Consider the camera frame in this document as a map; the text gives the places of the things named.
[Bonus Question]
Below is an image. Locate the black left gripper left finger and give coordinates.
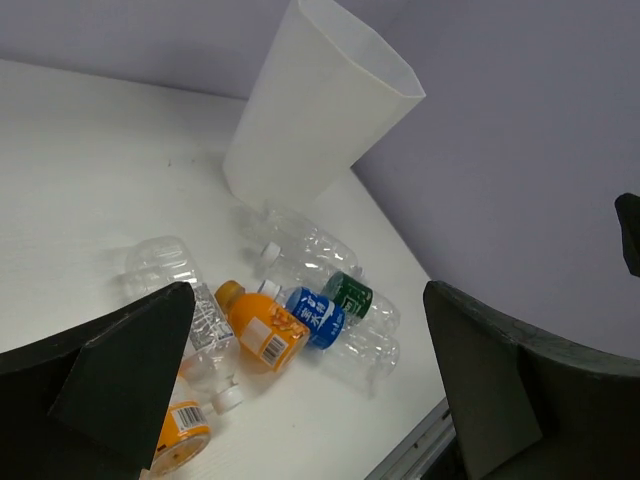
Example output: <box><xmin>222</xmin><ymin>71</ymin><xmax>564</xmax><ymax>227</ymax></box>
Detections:
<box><xmin>1</xmin><ymin>282</ymin><xmax>194</xmax><ymax>479</ymax></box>

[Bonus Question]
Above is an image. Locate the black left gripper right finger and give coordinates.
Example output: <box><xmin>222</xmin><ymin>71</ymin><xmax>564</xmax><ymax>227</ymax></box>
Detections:
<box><xmin>423</xmin><ymin>281</ymin><xmax>639</xmax><ymax>479</ymax></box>

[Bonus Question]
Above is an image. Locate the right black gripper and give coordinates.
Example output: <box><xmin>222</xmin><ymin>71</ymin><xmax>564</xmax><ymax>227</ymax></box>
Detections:
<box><xmin>614</xmin><ymin>193</ymin><xmax>640</xmax><ymax>276</ymax></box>

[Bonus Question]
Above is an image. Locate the orange juice bottle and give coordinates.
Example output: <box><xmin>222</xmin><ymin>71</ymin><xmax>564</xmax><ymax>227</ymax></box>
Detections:
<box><xmin>148</xmin><ymin>359</ymin><xmax>214</xmax><ymax>476</ymax></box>
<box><xmin>214</xmin><ymin>280</ymin><xmax>311</xmax><ymax>372</ymax></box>

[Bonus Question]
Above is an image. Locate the clear bottle white label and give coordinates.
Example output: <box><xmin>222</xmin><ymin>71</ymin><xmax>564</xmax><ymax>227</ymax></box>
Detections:
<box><xmin>181</xmin><ymin>283</ymin><xmax>244</xmax><ymax>414</ymax></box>

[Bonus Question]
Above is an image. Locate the blue label water bottle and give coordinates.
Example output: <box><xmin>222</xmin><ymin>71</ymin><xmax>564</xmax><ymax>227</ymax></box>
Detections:
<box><xmin>258</xmin><ymin>280</ymin><xmax>400</xmax><ymax>398</ymax></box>

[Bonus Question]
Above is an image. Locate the green label water bottle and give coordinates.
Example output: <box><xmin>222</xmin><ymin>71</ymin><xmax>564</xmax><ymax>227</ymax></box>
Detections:
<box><xmin>321</xmin><ymin>271</ymin><xmax>401</xmax><ymax>336</ymax></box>

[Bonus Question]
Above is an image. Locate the clear unlabelled plastic bottle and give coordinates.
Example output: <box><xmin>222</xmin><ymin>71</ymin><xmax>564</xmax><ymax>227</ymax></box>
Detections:
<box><xmin>233</xmin><ymin>201</ymin><xmax>365</xmax><ymax>281</ymax></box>

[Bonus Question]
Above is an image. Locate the white plastic bin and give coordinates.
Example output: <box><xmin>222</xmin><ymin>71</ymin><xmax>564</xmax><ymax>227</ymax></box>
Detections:
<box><xmin>222</xmin><ymin>1</ymin><xmax>425</xmax><ymax>209</ymax></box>

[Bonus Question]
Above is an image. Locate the clear crushed plastic bottle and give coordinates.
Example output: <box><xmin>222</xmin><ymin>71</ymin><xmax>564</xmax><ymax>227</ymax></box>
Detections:
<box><xmin>122</xmin><ymin>236</ymin><xmax>203</xmax><ymax>299</ymax></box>

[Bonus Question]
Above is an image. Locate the aluminium table rail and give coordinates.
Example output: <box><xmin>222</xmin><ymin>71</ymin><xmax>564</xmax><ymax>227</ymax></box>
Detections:
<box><xmin>365</xmin><ymin>398</ymin><xmax>456</xmax><ymax>480</ymax></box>

